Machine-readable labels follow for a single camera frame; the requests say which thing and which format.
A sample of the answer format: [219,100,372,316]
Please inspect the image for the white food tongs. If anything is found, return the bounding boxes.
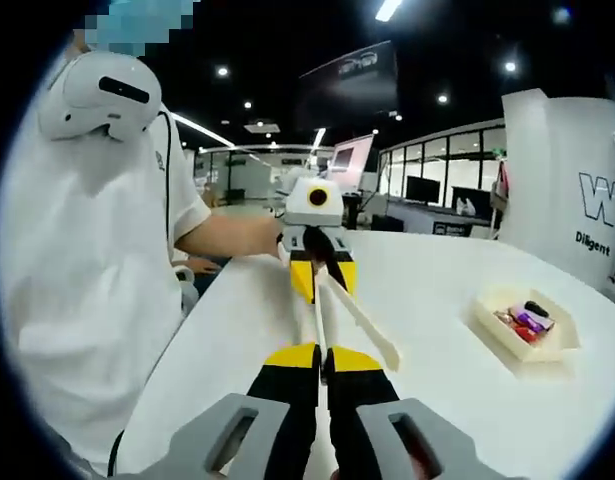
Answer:
[311,259,402,374]

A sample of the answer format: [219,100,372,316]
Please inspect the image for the red cloth on stand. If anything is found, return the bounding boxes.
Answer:
[494,159,511,201]

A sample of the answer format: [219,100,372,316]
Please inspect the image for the large purple food packet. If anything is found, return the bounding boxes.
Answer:
[509,307,556,334]

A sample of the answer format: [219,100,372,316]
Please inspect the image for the black computer monitor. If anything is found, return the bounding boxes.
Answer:
[405,175,441,204]

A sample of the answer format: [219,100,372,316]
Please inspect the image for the white chest-worn device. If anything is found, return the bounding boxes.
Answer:
[36,51,163,143]

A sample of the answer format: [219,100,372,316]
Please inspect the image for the pink screen monitor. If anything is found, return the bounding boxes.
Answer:
[329,134,376,189]

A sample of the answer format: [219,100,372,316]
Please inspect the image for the black hanging banner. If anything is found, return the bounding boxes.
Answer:
[299,40,401,119]

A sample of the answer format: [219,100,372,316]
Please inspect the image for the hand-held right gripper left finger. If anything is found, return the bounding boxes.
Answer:
[169,342,322,480]

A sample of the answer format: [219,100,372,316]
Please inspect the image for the white office chair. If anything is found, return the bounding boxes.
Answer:
[174,264,198,311]

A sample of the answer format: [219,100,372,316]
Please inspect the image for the cream food container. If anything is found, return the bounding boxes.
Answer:
[472,284,582,362]

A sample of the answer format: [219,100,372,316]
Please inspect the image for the person in white shirt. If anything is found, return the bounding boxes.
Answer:
[0,49,213,466]

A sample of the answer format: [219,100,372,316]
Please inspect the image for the person's left hand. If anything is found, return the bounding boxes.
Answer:
[304,225,337,276]

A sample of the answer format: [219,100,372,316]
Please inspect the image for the ceiling light strip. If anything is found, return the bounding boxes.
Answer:
[375,0,403,22]
[171,112,236,149]

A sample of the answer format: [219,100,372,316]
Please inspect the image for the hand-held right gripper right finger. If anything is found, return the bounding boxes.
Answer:
[322,346,481,480]

